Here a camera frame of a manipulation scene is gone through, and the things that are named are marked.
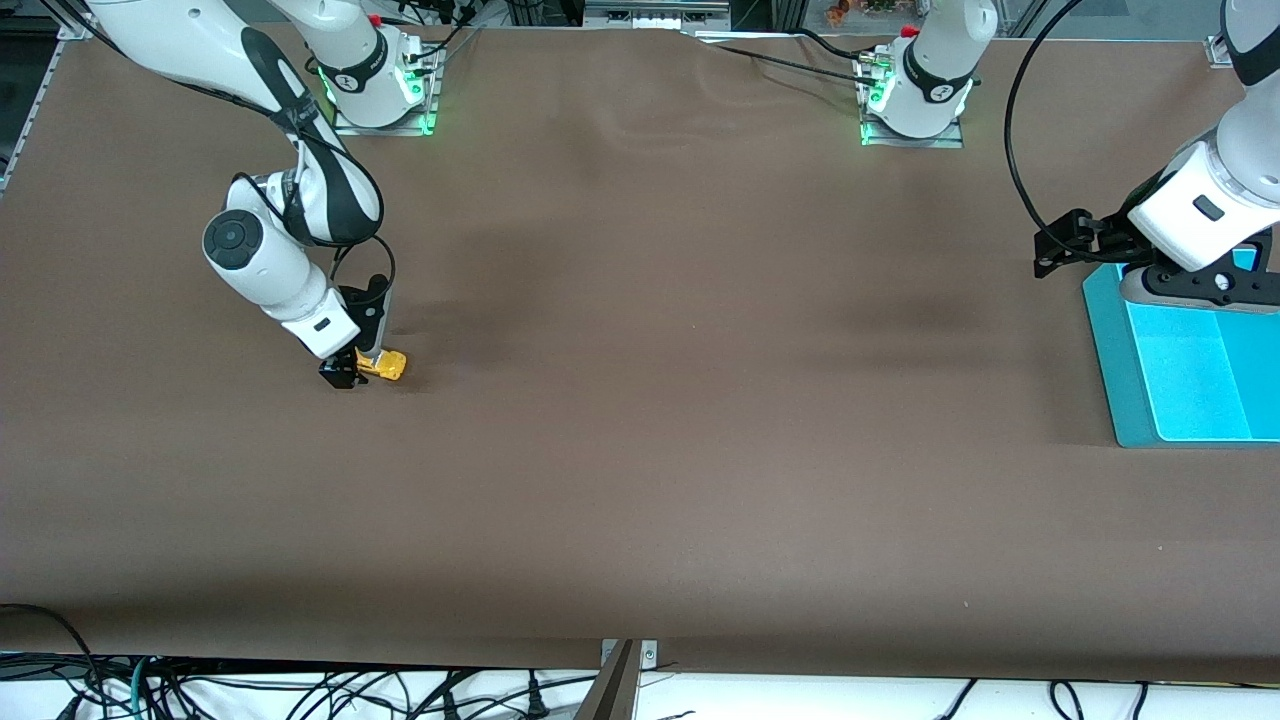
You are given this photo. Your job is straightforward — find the teal plastic bin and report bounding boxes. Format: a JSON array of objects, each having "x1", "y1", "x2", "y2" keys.
[{"x1": 1082, "y1": 250, "x2": 1280, "y2": 449}]

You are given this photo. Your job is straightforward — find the grey metal strut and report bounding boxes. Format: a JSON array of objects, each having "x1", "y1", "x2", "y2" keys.
[{"x1": 574, "y1": 640, "x2": 641, "y2": 720}]

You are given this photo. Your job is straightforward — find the grey power strip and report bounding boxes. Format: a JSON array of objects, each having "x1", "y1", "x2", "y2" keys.
[{"x1": 583, "y1": 0, "x2": 732, "y2": 31}]

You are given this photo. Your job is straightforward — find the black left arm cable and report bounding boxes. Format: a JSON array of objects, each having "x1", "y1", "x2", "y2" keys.
[{"x1": 1004, "y1": 0, "x2": 1093, "y2": 241}]

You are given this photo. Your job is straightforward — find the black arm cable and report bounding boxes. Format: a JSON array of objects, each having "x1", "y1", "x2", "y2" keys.
[
  {"x1": 1004, "y1": 0, "x2": 1093, "y2": 241},
  {"x1": 228, "y1": 95, "x2": 397, "y2": 301}
]

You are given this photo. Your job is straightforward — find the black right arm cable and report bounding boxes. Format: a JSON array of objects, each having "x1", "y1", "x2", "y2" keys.
[{"x1": 228, "y1": 95, "x2": 397, "y2": 301}]

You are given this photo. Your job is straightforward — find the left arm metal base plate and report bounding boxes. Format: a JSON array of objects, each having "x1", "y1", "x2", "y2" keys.
[{"x1": 860, "y1": 60, "x2": 965, "y2": 149}]

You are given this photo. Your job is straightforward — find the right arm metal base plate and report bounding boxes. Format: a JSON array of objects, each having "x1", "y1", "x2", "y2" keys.
[{"x1": 332, "y1": 45, "x2": 442, "y2": 136}]

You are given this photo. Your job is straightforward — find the short black table cable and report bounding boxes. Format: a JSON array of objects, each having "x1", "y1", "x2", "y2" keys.
[{"x1": 790, "y1": 27, "x2": 867, "y2": 61}]

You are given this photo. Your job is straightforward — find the long black table cable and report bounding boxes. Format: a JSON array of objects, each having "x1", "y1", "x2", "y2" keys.
[{"x1": 690, "y1": 40, "x2": 883, "y2": 89}]

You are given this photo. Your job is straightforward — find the black looping floor cable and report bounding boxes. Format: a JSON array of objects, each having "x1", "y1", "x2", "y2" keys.
[{"x1": 0, "y1": 603, "x2": 103, "y2": 720}]

